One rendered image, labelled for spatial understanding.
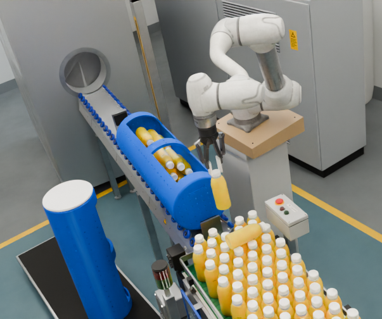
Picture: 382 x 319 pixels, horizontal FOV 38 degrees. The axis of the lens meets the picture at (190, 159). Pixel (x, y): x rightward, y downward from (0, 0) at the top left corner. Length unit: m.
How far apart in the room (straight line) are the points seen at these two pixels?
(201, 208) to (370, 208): 1.89
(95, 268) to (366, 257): 1.75
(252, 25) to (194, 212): 0.90
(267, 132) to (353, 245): 1.19
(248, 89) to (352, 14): 2.26
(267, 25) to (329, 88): 1.78
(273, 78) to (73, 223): 1.29
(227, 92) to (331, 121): 2.37
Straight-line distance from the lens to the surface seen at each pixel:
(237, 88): 2.10
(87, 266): 3.23
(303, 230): 2.52
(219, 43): 2.49
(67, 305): 3.79
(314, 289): 2.19
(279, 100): 3.03
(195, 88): 2.12
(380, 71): 5.50
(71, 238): 3.11
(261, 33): 2.57
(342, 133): 4.55
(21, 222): 4.98
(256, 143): 3.07
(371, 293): 3.66
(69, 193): 3.12
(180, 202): 2.59
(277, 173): 3.36
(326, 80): 4.22
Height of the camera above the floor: 2.66
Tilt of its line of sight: 32 degrees down
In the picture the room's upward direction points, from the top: 12 degrees counter-clockwise
